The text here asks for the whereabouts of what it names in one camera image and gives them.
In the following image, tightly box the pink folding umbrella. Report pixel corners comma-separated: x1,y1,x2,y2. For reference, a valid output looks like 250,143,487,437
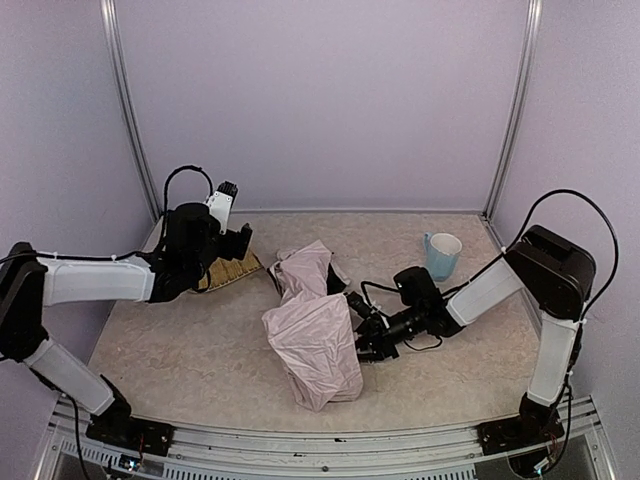
262,240,363,412

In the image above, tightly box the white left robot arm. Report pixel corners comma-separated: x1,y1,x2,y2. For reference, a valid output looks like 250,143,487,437
1,203,252,418

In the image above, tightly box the aluminium corner post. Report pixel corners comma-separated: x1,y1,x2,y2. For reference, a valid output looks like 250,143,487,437
483,0,543,223
100,0,161,221

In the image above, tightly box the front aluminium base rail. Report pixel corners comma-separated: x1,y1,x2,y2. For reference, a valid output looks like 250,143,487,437
31,397,620,479

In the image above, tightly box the light blue ceramic mug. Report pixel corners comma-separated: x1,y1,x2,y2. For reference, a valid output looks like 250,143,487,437
424,232,463,282

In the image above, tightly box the left rear aluminium corner post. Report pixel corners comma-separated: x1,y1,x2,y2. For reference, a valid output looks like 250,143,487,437
100,0,161,221

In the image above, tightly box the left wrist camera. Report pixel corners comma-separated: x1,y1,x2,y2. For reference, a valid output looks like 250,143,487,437
205,181,238,235

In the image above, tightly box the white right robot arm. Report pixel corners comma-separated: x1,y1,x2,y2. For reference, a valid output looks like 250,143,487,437
346,225,596,412

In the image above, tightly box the woven bamboo tray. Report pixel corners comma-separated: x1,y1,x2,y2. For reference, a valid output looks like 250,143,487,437
194,250,263,293

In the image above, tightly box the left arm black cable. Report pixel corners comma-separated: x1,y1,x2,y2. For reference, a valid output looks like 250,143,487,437
158,164,214,251

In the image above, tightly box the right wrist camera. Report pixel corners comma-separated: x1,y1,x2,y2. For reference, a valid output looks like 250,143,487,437
345,291,383,320

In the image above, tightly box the right rear aluminium corner post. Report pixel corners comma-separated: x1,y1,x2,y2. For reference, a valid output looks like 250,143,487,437
483,0,543,223

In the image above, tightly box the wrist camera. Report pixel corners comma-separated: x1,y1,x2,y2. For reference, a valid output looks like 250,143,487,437
205,181,238,235
345,291,383,320

